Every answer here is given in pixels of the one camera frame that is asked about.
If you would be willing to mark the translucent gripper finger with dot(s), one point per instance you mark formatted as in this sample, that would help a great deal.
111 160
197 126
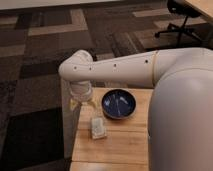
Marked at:
73 104
93 103

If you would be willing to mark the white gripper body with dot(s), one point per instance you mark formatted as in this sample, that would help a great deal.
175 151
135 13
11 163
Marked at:
81 91

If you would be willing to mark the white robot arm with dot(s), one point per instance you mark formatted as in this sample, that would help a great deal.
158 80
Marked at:
180 117

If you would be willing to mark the dark blue ceramic bowl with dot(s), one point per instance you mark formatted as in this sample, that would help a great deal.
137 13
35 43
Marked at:
118 104

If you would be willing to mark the white eraser block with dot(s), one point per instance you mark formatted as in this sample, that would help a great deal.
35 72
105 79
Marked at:
98 129

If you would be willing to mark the light wooden desk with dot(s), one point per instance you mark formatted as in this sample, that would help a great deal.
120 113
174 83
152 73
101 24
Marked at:
205 7

